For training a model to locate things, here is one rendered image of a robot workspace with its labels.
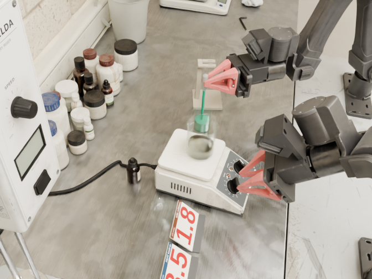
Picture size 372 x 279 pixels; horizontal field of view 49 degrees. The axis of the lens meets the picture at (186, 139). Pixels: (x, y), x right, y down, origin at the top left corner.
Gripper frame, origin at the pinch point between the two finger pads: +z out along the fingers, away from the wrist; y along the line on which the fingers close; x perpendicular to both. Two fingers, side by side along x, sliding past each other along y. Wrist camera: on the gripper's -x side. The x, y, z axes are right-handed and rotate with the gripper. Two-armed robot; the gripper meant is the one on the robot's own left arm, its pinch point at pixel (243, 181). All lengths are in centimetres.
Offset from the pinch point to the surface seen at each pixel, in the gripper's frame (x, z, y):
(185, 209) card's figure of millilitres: 0.7, 14.2, 2.7
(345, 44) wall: 80, 6, -146
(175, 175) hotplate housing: -4.3, 14.4, -2.7
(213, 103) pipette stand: 5.1, 17.3, -34.9
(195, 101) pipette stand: 1.8, 21.2, -34.3
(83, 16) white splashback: -29, 45, -54
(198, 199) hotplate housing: 3.0, 13.3, -1.0
